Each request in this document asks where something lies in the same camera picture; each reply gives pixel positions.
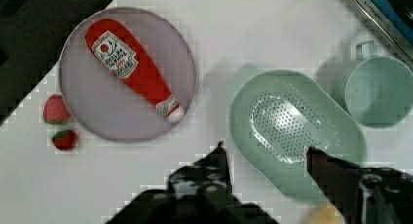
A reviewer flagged red plush ketchup bottle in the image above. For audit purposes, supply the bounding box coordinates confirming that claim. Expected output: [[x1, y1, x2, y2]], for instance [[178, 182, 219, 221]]
[[85, 19, 185, 124]]

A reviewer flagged yellow toy banana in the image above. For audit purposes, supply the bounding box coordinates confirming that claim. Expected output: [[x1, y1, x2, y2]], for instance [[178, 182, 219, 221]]
[[303, 205, 345, 224]]

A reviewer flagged mint green plastic strainer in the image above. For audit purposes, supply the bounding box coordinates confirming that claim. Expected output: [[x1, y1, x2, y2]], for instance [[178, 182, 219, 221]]
[[230, 67, 366, 203]]

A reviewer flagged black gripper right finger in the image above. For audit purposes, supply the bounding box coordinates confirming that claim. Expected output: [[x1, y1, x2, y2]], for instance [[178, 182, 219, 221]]
[[306, 147, 413, 224]]

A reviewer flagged dark red toy strawberry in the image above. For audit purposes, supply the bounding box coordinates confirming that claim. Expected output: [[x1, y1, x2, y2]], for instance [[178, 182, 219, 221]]
[[52, 129, 78, 151]]

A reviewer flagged silver toaster oven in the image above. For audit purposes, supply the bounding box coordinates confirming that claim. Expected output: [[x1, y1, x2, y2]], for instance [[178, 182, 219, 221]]
[[342, 0, 413, 66]]

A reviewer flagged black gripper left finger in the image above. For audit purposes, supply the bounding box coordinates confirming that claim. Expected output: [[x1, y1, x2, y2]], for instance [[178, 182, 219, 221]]
[[105, 142, 279, 224]]

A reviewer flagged mint green plastic cup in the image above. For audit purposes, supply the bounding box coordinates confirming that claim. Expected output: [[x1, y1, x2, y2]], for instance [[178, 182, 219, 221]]
[[331, 40, 413, 128]]

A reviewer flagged light red toy strawberry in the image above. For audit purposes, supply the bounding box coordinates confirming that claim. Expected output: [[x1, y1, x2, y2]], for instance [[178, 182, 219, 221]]
[[43, 94, 71, 125]]

